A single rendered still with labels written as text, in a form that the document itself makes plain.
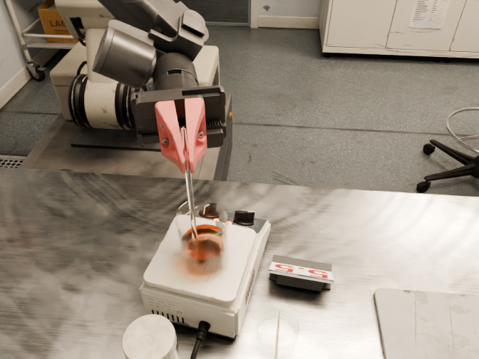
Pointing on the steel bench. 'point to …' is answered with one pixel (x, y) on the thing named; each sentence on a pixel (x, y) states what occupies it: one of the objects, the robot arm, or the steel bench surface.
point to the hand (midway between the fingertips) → (187, 163)
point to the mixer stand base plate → (427, 324)
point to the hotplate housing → (165, 308)
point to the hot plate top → (217, 290)
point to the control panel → (250, 226)
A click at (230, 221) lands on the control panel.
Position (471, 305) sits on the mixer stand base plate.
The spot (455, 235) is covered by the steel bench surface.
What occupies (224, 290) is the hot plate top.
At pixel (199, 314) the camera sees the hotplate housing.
